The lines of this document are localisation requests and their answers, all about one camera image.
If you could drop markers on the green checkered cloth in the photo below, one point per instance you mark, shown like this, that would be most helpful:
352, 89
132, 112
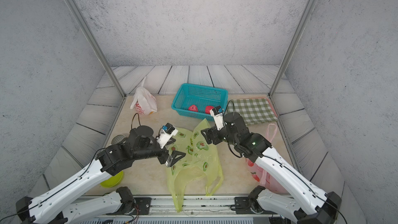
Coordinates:
253, 111

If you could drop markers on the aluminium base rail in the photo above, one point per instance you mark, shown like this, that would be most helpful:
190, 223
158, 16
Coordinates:
199, 207

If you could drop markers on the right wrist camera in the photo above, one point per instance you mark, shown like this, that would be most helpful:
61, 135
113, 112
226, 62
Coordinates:
217, 114

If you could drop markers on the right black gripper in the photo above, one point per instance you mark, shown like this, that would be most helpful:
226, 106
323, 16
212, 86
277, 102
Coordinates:
210, 131

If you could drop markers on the aluminium frame post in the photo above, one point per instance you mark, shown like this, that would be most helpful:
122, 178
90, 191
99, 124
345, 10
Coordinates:
77, 14
308, 9

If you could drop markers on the left aluminium frame post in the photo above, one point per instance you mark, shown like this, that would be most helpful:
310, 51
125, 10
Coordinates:
77, 14

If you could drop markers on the teal plastic basket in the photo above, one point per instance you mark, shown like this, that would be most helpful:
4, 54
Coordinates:
201, 96

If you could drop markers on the pink strawberry plastic bag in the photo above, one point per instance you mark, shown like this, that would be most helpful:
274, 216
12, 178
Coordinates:
260, 175

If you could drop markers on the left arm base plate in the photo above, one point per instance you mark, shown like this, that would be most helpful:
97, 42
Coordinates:
141, 206

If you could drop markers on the yellow-green avocado plastic bag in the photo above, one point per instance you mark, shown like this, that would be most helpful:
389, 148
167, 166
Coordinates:
201, 162

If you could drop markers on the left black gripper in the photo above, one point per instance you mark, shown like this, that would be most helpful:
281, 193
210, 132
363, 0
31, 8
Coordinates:
170, 160

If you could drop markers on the lime green plastic cup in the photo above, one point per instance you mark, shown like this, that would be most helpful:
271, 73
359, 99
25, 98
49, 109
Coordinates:
113, 181

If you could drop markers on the white plastic bag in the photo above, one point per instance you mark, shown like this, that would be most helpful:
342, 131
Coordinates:
143, 102

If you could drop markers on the right aluminium frame post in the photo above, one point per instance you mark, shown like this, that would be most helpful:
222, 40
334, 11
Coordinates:
308, 9

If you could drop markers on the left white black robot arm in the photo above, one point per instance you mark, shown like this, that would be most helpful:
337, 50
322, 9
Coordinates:
58, 206

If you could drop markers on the red apple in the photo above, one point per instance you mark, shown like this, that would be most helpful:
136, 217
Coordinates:
193, 108
208, 109

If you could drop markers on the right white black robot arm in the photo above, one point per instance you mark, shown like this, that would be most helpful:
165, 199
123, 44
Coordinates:
307, 203

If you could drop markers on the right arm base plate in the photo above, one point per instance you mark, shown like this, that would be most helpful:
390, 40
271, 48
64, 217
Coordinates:
244, 205

